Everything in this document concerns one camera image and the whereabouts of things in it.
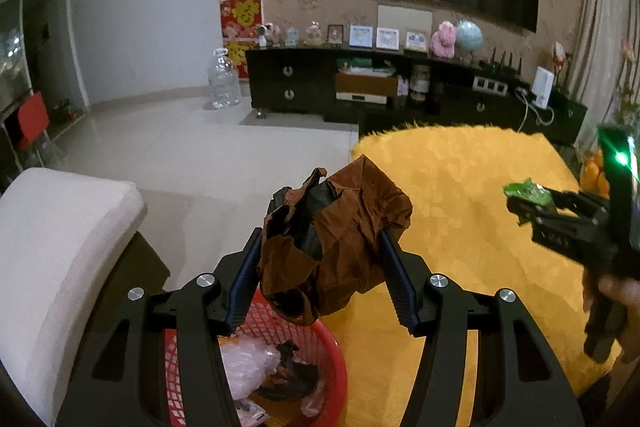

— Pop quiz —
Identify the pink plush toy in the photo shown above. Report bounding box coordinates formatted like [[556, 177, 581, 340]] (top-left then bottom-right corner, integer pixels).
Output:
[[430, 20, 457, 58]]

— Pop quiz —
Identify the black plastic bag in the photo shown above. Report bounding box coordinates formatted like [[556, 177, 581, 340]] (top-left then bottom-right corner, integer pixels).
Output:
[[257, 340, 320, 402]]

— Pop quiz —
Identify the red chair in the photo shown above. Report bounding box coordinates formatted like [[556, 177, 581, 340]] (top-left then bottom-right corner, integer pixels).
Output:
[[17, 92, 50, 150]]

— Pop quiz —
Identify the black wifi router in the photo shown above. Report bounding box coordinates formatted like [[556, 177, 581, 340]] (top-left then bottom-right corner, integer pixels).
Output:
[[480, 49, 523, 78]]

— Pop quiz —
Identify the white cushioned chair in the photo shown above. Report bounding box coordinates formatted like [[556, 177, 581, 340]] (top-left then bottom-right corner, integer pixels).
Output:
[[1, 168, 146, 426]]

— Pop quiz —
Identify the clear plastic bag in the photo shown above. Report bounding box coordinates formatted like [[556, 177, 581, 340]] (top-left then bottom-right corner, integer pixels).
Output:
[[219, 336, 281, 401]]

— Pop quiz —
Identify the person's right hand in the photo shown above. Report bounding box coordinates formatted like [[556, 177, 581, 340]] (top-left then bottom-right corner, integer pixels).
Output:
[[582, 269, 639, 364]]

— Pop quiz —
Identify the yellow tablecloth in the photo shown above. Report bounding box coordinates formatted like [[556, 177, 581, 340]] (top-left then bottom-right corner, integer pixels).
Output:
[[326, 126, 606, 426]]

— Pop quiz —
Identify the glass bowl of oranges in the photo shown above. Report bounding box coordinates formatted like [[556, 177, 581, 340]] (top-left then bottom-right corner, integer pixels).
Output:
[[579, 148, 611, 199]]

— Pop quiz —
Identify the white cylindrical device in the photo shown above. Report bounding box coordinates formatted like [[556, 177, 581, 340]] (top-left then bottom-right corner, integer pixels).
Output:
[[530, 67, 554, 109]]

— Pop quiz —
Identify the blue framed picture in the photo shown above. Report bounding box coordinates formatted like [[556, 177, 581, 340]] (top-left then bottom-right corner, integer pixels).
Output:
[[348, 24, 374, 49]]

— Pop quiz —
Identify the green wrapper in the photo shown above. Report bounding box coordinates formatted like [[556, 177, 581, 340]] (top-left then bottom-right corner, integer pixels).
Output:
[[502, 178, 554, 208]]

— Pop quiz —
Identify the light blue globe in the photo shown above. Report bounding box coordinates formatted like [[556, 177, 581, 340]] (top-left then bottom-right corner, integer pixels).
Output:
[[456, 20, 484, 63]]

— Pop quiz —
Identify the white framed picture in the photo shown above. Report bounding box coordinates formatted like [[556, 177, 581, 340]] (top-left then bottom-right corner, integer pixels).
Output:
[[375, 27, 400, 51]]

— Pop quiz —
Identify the black tv cabinet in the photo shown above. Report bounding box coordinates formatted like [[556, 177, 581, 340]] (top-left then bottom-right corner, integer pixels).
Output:
[[246, 46, 587, 145]]

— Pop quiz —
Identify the red plastic basket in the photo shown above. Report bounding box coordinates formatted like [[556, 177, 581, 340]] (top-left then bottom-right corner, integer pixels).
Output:
[[162, 288, 350, 427]]

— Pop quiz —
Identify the clear water jug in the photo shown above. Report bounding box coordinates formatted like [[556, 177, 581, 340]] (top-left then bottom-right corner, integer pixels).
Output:
[[207, 48, 242, 109]]

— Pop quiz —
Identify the brown paper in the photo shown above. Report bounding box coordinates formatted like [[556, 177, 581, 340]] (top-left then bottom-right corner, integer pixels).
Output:
[[259, 155, 412, 326]]

